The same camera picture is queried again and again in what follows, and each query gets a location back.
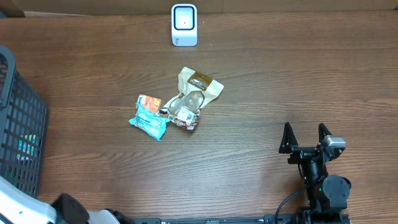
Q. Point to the white barcode scanner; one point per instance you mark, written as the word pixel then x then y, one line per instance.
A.
pixel 184 27

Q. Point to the teal wet wipes pack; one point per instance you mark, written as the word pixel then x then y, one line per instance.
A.
pixel 155 126

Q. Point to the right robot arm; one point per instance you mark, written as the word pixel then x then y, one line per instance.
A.
pixel 326 194

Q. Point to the grey plastic mesh basket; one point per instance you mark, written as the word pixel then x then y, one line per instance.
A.
pixel 24 122

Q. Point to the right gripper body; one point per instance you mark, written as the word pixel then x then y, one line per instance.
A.
pixel 300 155

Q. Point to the green blue tissue pack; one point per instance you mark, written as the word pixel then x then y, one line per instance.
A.
pixel 28 147

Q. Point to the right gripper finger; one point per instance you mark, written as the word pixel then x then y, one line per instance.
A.
pixel 288 142
pixel 323 133

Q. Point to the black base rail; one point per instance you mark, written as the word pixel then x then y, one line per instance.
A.
pixel 266 219

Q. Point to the beige snack bag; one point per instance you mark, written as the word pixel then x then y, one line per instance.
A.
pixel 195 91

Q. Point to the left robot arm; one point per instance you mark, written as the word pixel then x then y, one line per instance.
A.
pixel 18 207

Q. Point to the orange tissue pack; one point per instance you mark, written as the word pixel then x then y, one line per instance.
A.
pixel 150 103

